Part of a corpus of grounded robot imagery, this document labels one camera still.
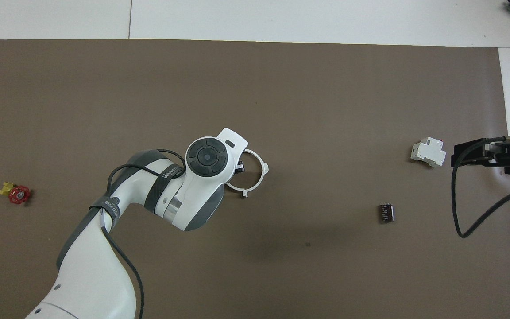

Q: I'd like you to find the white half-ring pipe clamp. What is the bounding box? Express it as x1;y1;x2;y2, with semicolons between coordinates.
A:
226;179;247;195
243;149;270;198

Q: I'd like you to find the white circuit breaker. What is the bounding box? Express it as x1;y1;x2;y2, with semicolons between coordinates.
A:
410;137;447;168

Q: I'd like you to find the black cylindrical capacitor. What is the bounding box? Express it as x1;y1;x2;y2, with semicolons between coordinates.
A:
378;203;395;223

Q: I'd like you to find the brown table mat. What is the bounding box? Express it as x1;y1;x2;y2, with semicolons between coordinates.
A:
0;39;510;319

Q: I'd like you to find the red and yellow valve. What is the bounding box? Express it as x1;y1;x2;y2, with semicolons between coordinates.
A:
0;181;32;205

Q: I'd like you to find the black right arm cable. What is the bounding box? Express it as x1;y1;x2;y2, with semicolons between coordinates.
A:
451;136;510;238

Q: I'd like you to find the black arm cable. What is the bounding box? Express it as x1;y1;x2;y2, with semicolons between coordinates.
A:
451;136;510;238
102;148;187;319

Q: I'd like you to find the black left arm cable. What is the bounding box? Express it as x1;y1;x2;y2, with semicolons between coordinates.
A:
102;148;187;319

